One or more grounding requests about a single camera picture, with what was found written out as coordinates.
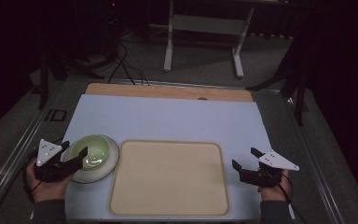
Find black floor cables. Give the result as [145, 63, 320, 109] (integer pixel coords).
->
[106, 40, 151, 87]

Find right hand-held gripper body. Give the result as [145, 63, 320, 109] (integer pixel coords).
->
[239, 149, 300, 189]

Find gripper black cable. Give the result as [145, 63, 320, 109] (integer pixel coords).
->
[272, 173, 310, 224]
[21, 148, 43, 203]

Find white table mat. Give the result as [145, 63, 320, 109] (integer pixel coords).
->
[63, 93, 273, 222]

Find beige tray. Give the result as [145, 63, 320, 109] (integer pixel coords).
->
[107, 139, 230, 218]

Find black floor socket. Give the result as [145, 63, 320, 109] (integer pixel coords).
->
[44, 108, 68, 123]

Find black metal stand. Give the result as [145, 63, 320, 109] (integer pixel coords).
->
[37, 49, 106, 110]
[246, 31, 310, 128]

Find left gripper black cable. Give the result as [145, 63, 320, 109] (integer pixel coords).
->
[21, 148, 43, 203]

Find white metal desk frame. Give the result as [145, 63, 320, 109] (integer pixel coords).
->
[163, 0, 256, 79]

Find green bowl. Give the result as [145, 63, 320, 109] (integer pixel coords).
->
[70, 133, 111, 172]

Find person's left hand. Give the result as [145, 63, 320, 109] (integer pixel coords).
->
[25, 161, 75, 204]

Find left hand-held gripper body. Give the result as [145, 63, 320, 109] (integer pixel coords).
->
[33, 138, 76, 184]

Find white plate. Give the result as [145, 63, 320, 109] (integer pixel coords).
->
[62, 133, 120, 185]

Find person's right hand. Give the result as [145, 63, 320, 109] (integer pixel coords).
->
[257, 169, 292, 203]

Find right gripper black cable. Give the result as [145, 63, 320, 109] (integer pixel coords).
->
[272, 173, 310, 224]

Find metal floor rail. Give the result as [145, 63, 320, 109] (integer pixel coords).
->
[0, 79, 63, 220]
[279, 91, 347, 224]

